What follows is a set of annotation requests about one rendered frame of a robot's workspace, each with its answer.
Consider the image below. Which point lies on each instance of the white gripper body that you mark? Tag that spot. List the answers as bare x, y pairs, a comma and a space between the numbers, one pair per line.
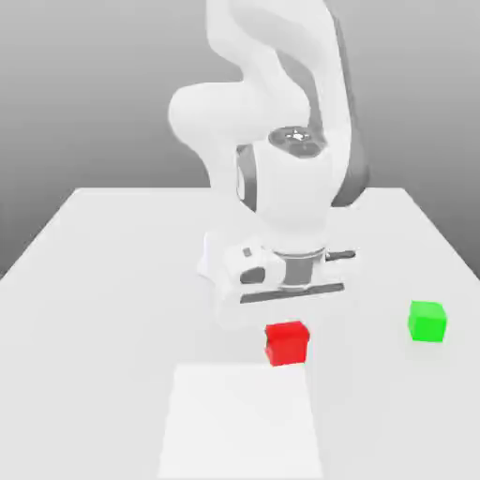
292, 293

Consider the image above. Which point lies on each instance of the small red cube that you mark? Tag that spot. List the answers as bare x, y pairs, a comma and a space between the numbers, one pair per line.
287, 344

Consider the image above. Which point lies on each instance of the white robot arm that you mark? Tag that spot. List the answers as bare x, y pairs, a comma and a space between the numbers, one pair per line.
285, 187

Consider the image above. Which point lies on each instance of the small green cube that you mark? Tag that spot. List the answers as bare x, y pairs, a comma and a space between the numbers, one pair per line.
427, 321

